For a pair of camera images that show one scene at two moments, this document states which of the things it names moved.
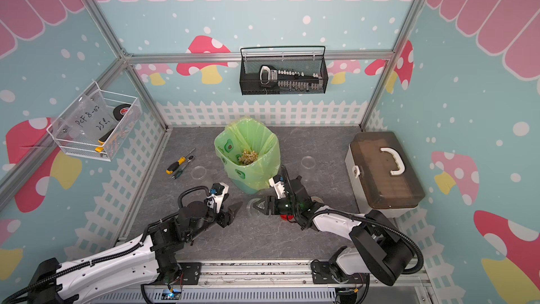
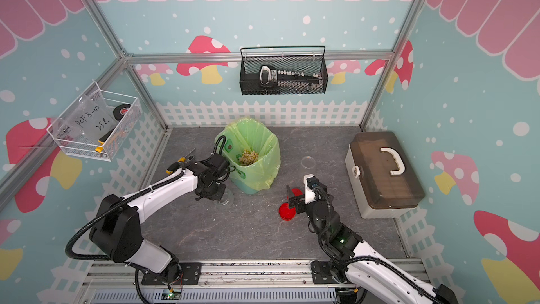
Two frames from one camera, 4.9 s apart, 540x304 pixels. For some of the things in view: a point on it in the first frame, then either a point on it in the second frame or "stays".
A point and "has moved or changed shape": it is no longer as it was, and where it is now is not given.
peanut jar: x=308 y=162 stays
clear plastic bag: x=91 y=119 stays
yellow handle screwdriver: x=181 y=160 stays
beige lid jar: x=251 y=210 has moved or changed shape
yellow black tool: x=102 y=141 stays
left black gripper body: x=221 y=218 → x=214 y=192
